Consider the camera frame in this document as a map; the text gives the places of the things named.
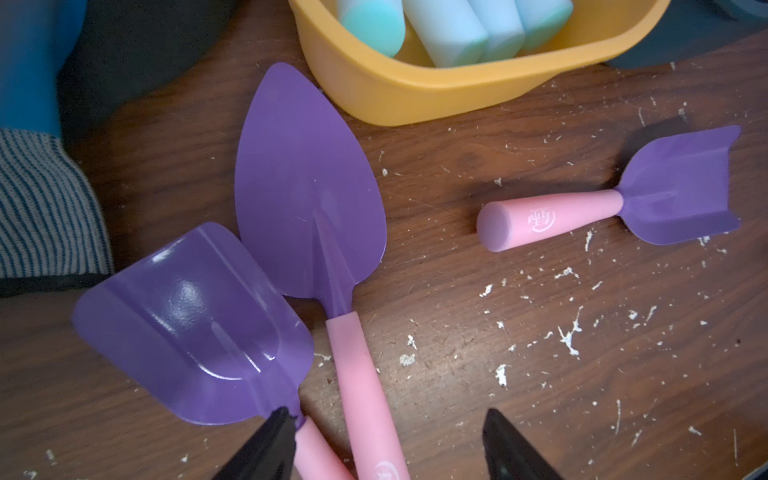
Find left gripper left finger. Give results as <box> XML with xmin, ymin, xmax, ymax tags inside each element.
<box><xmin>214</xmin><ymin>407</ymin><xmax>297</xmax><ymax>480</ymax></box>

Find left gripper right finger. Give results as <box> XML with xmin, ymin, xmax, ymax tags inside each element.
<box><xmin>482</xmin><ymin>408</ymin><xmax>562</xmax><ymax>480</ymax></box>

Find purple square shovel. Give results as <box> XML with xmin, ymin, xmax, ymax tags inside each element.
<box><xmin>476</xmin><ymin>125</ymin><xmax>741</xmax><ymax>252</ymax></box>
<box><xmin>72</xmin><ymin>222</ymin><xmax>350</xmax><ymax>479</ymax></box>

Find yellow plastic storage box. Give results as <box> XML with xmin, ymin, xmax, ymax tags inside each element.
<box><xmin>290</xmin><ymin>1</ymin><xmax>669</xmax><ymax>126</ymax></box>

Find teal shovel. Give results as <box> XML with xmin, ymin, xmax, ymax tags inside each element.
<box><xmin>403</xmin><ymin>0</ymin><xmax>488</xmax><ymax>68</ymax></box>
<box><xmin>336</xmin><ymin>0</ymin><xmax>406</xmax><ymax>57</ymax></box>
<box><xmin>469</xmin><ymin>0</ymin><xmax>526</xmax><ymax>62</ymax></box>

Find teal shovel sideways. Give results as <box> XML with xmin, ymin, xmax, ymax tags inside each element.
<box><xmin>516</xmin><ymin>0</ymin><xmax>574</xmax><ymax>52</ymax></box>

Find teal plastic storage box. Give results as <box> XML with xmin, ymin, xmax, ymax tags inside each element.
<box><xmin>606</xmin><ymin>0</ymin><xmax>767</xmax><ymax>69</ymax></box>

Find purple pointed shovel lower left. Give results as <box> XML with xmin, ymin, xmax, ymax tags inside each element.
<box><xmin>234</xmin><ymin>63</ymin><xmax>409</xmax><ymax>479</ymax></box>

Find blue grey gardening glove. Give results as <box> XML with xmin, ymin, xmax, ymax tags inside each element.
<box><xmin>1</xmin><ymin>1</ymin><xmax>237</xmax><ymax>297</ymax></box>

